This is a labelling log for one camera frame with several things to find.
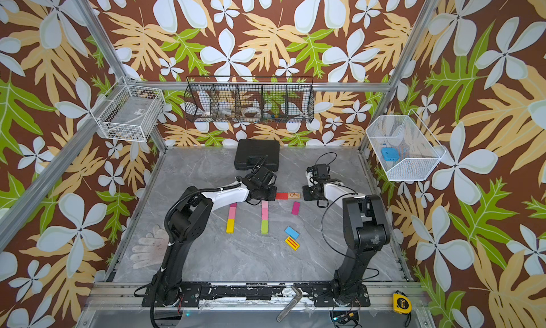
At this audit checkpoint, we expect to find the green block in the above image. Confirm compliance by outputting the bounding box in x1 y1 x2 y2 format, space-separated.
260 220 269 235

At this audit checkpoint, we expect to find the blue block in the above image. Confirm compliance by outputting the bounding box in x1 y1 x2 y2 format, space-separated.
284 227 299 240

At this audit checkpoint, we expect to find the yellow red striped block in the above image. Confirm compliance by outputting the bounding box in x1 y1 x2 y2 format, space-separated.
285 236 300 251

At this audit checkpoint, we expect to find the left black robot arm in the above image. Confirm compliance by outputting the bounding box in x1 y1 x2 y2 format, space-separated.
142 165 277 308

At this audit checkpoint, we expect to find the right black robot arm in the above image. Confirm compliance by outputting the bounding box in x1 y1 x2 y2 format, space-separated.
302 164 390 308

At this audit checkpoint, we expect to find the black plastic tool case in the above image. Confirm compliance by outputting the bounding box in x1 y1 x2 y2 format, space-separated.
234 139 280 172

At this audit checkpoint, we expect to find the blue object in basket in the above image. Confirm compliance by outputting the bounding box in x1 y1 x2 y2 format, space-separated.
380 147 400 163

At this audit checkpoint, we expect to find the white mesh basket right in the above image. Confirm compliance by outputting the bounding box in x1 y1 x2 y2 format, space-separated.
366 115 446 182

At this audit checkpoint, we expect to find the white work glove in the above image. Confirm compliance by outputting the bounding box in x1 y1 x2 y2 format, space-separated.
130 225 169 270

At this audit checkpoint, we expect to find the yellow tape measure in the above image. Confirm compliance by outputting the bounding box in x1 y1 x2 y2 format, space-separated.
392 290 412 315

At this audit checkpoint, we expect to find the black wire basket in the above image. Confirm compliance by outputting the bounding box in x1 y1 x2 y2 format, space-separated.
182 75 316 123

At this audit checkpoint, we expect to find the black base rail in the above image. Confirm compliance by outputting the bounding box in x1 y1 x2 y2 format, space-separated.
142 281 371 308

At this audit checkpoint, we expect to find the grey metal bracket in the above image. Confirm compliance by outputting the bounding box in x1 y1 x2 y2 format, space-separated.
276 285 303 323

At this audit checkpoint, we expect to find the white wire basket left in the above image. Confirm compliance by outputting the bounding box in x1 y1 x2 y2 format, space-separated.
92 77 165 143

